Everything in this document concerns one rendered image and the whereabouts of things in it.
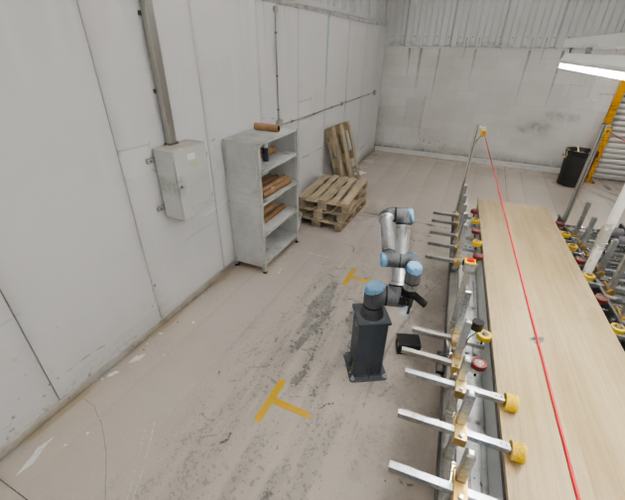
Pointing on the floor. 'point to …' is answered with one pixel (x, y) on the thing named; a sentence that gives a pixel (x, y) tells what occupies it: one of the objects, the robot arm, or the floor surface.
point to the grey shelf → (289, 163)
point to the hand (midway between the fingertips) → (409, 314)
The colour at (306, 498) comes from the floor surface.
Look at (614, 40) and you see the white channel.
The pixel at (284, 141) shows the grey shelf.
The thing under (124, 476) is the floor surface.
